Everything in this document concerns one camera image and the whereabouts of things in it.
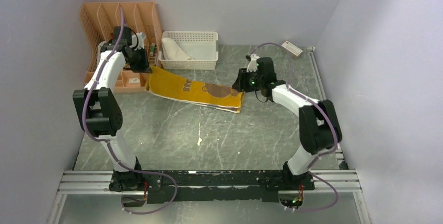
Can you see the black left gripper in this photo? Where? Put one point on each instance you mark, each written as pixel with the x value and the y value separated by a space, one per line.
pixel 144 68

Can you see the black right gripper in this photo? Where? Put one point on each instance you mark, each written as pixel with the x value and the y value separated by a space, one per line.
pixel 240 85

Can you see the white towel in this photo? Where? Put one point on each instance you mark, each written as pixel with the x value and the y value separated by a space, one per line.
pixel 173 52

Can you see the white plastic basket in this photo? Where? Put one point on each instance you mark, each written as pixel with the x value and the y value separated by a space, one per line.
pixel 200 46

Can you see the brown and yellow towel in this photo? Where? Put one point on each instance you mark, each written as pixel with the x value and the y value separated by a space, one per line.
pixel 167 85

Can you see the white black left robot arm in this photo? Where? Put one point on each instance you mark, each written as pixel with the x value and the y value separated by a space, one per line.
pixel 99 113

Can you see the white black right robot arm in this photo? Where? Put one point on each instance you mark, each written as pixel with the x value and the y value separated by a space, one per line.
pixel 319 130

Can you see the small white label tag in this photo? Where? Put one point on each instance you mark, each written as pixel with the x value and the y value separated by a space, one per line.
pixel 134 80

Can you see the orange plastic file organizer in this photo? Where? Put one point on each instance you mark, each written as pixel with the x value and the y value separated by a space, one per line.
pixel 99 20

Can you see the small white red box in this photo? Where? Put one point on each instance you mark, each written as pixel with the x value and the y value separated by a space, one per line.
pixel 294 50

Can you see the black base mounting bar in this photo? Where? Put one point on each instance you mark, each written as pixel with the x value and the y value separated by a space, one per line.
pixel 225 185

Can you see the aluminium side rail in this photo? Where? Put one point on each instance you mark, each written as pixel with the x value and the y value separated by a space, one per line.
pixel 339 158

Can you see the aluminium front rail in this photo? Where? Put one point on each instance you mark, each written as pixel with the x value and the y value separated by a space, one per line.
pixel 97 182

